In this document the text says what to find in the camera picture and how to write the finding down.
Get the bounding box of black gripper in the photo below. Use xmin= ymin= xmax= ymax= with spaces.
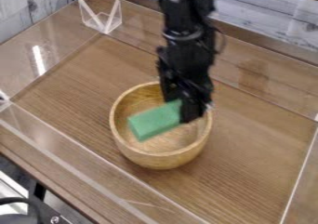
xmin=157 ymin=32 xmax=218 ymax=124

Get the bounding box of green rectangular block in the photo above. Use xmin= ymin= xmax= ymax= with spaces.
xmin=129 ymin=99 xmax=182 ymax=141

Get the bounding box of wooden bowl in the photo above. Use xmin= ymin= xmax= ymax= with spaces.
xmin=110 ymin=82 xmax=213 ymax=170

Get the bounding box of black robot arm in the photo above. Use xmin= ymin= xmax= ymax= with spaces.
xmin=157 ymin=0 xmax=217 ymax=123

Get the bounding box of clear acrylic corner bracket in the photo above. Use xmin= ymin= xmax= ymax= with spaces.
xmin=79 ymin=0 xmax=122 ymax=34

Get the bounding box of clear acrylic tray wall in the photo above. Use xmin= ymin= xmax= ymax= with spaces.
xmin=0 ymin=98 xmax=209 ymax=224

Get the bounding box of black metal table frame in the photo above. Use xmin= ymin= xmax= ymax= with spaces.
xmin=0 ymin=155 xmax=90 ymax=224

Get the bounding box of black cable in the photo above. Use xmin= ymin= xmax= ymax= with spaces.
xmin=0 ymin=197 xmax=39 ymax=224

